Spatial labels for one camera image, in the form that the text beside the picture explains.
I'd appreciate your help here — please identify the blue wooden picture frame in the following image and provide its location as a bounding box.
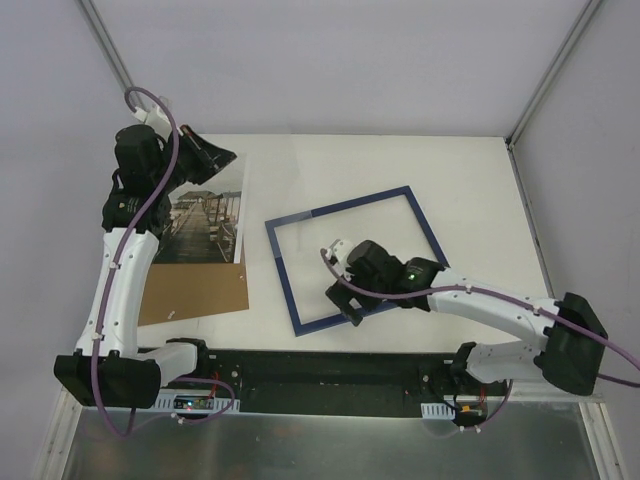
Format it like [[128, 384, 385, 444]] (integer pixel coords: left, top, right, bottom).
[[265, 185, 449, 337]]

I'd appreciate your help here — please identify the transparent plastic sheet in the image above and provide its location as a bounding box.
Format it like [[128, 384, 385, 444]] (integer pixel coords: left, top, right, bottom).
[[265, 186, 449, 336]]

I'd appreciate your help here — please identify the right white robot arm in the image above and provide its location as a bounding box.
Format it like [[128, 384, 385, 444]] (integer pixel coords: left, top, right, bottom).
[[320, 240, 608, 396]]

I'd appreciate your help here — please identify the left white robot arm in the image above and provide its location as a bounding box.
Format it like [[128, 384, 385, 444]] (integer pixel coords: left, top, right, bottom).
[[54, 124, 237, 409]]

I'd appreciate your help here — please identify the pier landscape photo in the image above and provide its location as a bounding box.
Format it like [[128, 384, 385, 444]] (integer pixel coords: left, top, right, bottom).
[[154, 154, 247, 265]]

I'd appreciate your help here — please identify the brown cardboard backing board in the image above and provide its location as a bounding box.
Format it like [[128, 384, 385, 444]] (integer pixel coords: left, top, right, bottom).
[[138, 263, 249, 326]]

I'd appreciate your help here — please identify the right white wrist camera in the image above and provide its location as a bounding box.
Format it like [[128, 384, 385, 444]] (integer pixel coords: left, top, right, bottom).
[[324, 239, 354, 265]]

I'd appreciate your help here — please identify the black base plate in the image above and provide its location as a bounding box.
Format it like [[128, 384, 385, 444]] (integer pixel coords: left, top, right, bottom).
[[169, 350, 483, 418]]

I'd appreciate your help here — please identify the right white cable duct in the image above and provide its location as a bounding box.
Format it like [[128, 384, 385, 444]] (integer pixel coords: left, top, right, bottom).
[[420, 403, 456, 421]]

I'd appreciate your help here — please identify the white cable duct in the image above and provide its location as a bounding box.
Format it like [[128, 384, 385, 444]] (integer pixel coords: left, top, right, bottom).
[[150, 393, 240, 414], [420, 403, 456, 421]]

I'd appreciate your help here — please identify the left aluminium corner post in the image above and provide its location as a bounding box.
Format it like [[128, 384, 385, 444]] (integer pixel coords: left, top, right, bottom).
[[76, 0, 134, 91]]

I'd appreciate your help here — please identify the aluminium corner post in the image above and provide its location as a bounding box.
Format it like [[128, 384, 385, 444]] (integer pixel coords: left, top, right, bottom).
[[76, 0, 134, 91], [505, 0, 606, 151]]

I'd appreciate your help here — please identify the left white cable duct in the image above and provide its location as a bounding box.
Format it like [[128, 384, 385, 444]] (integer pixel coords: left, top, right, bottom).
[[150, 393, 240, 414]]

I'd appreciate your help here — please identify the right aluminium corner post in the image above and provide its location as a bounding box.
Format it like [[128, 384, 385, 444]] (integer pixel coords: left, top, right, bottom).
[[505, 0, 606, 151]]

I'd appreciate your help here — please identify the aluminium front rail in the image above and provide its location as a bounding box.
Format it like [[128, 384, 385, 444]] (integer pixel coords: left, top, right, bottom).
[[58, 386, 622, 479]]

